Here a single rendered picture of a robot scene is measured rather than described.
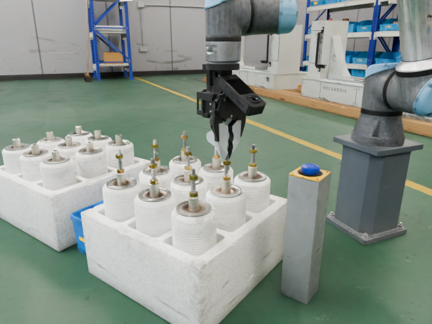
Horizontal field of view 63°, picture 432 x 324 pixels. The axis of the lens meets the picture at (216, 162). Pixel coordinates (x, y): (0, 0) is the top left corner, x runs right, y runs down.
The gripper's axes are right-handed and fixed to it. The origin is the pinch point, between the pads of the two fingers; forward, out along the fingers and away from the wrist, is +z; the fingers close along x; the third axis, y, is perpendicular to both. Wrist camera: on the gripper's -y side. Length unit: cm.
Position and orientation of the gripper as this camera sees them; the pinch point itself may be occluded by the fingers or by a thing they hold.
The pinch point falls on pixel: (228, 154)
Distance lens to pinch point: 79.6
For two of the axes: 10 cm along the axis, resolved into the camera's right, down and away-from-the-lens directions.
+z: 0.0, 9.5, 3.2
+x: -7.8, 2.0, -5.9
